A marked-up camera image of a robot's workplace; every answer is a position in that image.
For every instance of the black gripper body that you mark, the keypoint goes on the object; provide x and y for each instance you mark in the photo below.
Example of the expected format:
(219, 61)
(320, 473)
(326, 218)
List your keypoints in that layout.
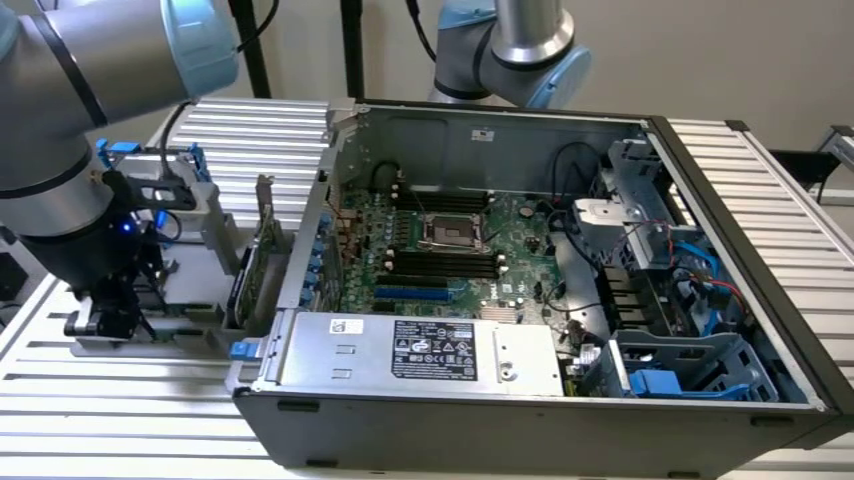
(87, 255)

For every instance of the green RAM stick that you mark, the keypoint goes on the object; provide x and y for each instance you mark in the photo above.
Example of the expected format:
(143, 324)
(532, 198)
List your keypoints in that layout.
(193, 311)

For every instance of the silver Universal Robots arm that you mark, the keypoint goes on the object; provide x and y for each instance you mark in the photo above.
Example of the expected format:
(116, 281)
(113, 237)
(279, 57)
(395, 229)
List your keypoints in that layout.
(100, 60)

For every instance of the black RAM slot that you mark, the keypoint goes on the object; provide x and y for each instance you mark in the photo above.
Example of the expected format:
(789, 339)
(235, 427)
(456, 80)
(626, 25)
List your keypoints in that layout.
(440, 259)
(440, 204)
(440, 199)
(440, 253)
(440, 272)
(440, 265)
(440, 193)

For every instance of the grey parts rack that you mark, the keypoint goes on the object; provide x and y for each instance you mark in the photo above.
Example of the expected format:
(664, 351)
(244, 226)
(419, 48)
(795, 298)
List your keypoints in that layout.
(193, 260)

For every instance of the green graphics card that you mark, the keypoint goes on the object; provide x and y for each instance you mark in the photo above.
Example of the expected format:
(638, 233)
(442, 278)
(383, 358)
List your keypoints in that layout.
(267, 250)

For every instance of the blue case latch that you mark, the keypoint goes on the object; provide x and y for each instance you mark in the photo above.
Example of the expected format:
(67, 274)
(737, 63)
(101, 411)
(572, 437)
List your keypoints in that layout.
(241, 349)

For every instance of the short black expansion slot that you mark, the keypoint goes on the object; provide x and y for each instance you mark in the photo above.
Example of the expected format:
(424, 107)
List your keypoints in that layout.
(383, 307)

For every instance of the black stand pole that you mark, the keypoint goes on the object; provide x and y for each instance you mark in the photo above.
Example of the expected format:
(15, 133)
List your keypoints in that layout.
(351, 50)
(256, 65)

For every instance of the silver power supply unit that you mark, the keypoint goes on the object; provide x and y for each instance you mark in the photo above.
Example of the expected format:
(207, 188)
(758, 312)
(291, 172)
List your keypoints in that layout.
(374, 355)

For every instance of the blue expansion slot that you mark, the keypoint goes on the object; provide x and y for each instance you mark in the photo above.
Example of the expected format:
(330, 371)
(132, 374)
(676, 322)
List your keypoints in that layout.
(410, 293)

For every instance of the CPU socket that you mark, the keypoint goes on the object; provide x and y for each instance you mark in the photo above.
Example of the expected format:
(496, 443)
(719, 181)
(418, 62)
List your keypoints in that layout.
(454, 231)

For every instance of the silver chipset heatsink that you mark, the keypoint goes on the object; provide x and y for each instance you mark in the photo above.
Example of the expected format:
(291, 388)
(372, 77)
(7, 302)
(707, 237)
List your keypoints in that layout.
(499, 314)

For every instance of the green motherboard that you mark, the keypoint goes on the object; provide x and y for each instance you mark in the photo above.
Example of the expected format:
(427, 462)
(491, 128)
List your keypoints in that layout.
(520, 260)

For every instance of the round coin battery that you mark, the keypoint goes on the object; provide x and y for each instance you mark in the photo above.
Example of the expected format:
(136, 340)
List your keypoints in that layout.
(527, 210)

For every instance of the open black PC case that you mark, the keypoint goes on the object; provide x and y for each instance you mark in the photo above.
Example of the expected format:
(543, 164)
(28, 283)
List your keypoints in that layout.
(534, 435)

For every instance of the black fan shroud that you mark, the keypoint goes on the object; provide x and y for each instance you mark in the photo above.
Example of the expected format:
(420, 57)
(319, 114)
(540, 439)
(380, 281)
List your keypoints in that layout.
(630, 300)

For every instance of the metal drive cage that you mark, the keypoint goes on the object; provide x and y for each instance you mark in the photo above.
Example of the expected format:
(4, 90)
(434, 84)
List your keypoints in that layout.
(640, 200)

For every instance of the blue disk bay latch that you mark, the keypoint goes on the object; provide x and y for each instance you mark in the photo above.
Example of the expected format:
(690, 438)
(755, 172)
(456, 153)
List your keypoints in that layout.
(655, 384)

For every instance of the grey disk bay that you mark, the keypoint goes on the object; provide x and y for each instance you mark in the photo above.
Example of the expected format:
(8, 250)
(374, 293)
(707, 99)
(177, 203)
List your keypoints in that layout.
(707, 360)

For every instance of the aluminium profile frame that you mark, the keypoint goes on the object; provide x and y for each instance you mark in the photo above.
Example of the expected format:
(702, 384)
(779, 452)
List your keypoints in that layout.
(837, 160)

